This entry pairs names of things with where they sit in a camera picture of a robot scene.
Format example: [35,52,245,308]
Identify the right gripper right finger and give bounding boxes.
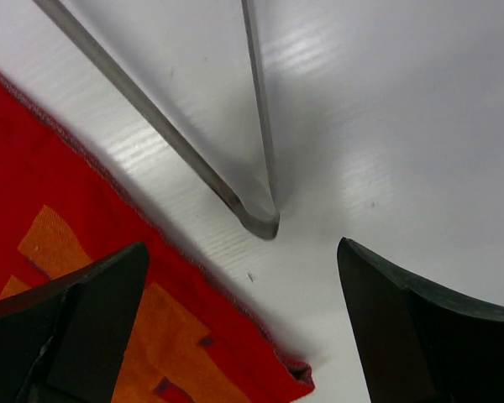
[337,238,504,402]

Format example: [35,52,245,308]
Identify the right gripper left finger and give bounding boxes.
[0,243,150,402]

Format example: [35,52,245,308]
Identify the metal tongs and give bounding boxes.
[35,1,281,240]

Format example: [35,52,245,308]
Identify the red patterned cloth mat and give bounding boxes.
[0,73,315,402]

